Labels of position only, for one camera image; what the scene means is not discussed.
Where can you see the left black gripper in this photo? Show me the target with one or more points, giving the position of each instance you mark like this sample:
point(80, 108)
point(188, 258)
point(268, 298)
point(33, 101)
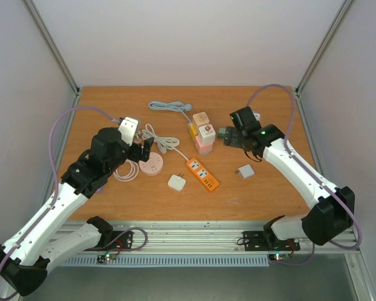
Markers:
point(137, 156)

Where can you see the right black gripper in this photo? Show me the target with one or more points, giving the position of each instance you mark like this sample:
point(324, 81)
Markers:
point(236, 138)

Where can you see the green cube adapter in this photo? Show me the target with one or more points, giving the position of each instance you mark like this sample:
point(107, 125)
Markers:
point(221, 133)

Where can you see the white cube socket adapter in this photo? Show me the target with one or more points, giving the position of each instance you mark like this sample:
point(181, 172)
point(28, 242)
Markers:
point(206, 134)

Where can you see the pink cube adapter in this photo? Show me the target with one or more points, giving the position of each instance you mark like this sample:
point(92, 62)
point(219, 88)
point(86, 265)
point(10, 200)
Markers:
point(202, 149)

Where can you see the grey cube adapter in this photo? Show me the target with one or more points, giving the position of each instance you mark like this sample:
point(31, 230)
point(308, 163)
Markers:
point(245, 171)

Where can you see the tan cube adapter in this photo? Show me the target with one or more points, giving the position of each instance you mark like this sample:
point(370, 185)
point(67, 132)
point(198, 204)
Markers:
point(200, 119)

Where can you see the yellow cube socket adapter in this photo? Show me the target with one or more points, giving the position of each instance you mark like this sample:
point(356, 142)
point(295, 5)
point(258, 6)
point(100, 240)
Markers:
point(192, 130)

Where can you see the white plug adapter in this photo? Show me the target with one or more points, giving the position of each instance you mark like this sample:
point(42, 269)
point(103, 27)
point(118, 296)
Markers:
point(176, 182)

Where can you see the blue power strip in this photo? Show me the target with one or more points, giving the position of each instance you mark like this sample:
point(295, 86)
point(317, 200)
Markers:
point(176, 106)

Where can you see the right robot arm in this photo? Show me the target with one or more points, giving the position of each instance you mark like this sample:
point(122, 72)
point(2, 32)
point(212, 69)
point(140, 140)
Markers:
point(331, 209)

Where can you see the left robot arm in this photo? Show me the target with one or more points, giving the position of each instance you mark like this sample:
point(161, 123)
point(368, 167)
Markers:
point(29, 256)

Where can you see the pink round power strip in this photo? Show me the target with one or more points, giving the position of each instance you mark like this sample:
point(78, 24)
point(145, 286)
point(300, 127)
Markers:
point(150, 168)

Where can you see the orange power strip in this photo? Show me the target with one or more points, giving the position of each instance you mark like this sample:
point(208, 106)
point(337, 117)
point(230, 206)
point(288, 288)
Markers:
point(202, 174)

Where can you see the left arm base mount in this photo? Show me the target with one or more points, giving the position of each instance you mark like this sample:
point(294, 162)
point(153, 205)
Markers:
point(117, 241)

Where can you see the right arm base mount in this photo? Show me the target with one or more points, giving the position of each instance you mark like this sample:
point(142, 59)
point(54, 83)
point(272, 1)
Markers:
point(259, 241)

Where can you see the blue cable tray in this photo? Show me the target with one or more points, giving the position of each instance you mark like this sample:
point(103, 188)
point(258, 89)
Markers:
point(167, 261)

